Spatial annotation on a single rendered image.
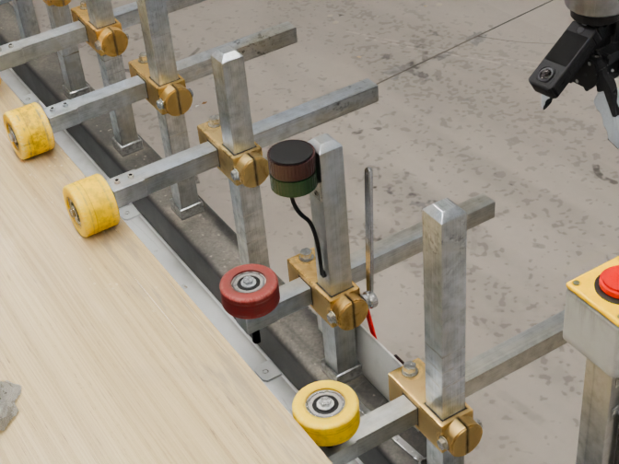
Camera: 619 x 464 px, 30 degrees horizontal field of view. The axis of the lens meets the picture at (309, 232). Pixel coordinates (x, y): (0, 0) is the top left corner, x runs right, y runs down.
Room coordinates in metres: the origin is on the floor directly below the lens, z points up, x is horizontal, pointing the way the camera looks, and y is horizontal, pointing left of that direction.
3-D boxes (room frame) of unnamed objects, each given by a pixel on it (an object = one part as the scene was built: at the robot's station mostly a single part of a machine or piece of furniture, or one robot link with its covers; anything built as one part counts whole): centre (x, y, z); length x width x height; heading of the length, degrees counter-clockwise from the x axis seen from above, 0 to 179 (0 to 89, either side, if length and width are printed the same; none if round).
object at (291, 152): (1.19, 0.01, 1.01); 0.06 x 0.06 x 0.22; 29
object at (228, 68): (1.43, 0.09, 0.89); 0.04 x 0.04 x 0.48; 29
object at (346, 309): (1.23, -0.01, 0.85); 0.14 x 0.06 x 0.05; 29
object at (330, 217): (1.21, -0.03, 0.87); 0.04 x 0.04 x 0.48; 29
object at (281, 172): (1.19, 0.01, 1.10); 0.06 x 0.06 x 0.02
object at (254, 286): (1.20, 0.09, 0.85); 0.08 x 0.08 x 0.11
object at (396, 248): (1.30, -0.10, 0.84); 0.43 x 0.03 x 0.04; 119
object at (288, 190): (1.19, 0.01, 1.08); 0.06 x 0.06 x 0.02
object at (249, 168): (1.45, 0.10, 0.95); 0.14 x 0.06 x 0.05; 29
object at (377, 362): (1.20, -0.06, 0.75); 0.26 x 0.01 x 0.10; 29
